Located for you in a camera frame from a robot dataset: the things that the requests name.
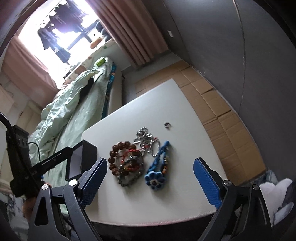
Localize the silver ball chain necklace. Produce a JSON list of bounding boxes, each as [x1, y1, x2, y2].
[[134, 126, 161, 157]]

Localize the flattened cardboard on floor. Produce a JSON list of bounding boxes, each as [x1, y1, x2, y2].
[[135, 60, 267, 185]]

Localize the dark open jewelry box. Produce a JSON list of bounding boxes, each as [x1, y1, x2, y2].
[[65, 140, 97, 182]]

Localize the light green duvet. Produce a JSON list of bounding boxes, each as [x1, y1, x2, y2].
[[29, 68, 106, 148]]

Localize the bed with green sheet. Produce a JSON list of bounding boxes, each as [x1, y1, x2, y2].
[[29, 57, 118, 165]]

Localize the pink curtain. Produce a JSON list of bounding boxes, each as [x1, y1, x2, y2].
[[87, 0, 169, 68], [1, 36, 58, 108]]

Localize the white cloth bundle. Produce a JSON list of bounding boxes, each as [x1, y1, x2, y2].
[[259, 178, 293, 226]]

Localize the blue flower knotted bracelet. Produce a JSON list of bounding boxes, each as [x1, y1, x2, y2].
[[144, 140, 171, 191]]

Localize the pink curtain right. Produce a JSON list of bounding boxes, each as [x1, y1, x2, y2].
[[87, 0, 169, 68]]

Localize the pink curtain left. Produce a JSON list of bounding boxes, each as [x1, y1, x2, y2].
[[1, 36, 58, 108]]

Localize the brown wooden bead bracelet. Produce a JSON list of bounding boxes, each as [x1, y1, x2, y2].
[[108, 141, 144, 178]]

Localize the hanging dark clothes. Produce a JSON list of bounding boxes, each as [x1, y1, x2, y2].
[[38, 1, 88, 63]]

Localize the person's left hand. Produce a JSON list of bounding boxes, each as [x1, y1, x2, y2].
[[21, 181, 53, 220]]

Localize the dark mixed bead bracelet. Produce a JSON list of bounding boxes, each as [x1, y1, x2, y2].
[[116, 156, 144, 188]]

